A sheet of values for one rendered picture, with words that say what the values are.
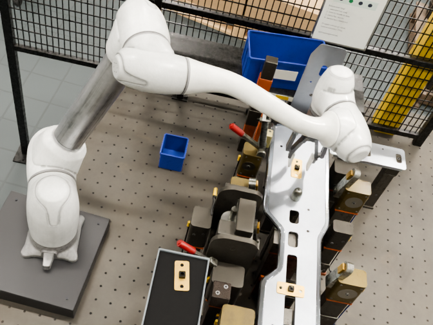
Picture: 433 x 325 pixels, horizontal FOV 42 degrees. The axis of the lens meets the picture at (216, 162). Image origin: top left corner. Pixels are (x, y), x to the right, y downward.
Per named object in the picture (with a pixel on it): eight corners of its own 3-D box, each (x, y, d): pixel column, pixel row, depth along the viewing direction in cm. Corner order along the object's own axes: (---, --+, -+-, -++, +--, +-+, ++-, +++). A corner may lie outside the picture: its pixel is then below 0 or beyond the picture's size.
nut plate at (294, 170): (301, 178, 192) (302, 177, 191) (290, 177, 192) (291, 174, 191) (302, 160, 197) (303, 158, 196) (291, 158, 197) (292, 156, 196)
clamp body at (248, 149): (241, 215, 215) (263, 158, 188) (216, 210, 215) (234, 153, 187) (243, 202, 219) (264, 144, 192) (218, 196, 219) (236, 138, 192)
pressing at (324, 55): (316, 119, 211) (348, 50, 185) (287, 113, 211) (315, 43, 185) (317, 118, 212) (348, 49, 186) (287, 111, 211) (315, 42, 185)
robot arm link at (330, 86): (303, 95, 172) (316, 128, 165) (319, 58, 160) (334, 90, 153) (335, 95, 175) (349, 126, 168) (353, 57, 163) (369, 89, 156)
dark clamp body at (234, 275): (218, 340, 183) (242, 289, 153) (183, 333, 182) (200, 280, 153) (221, 319, 188) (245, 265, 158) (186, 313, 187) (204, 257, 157)
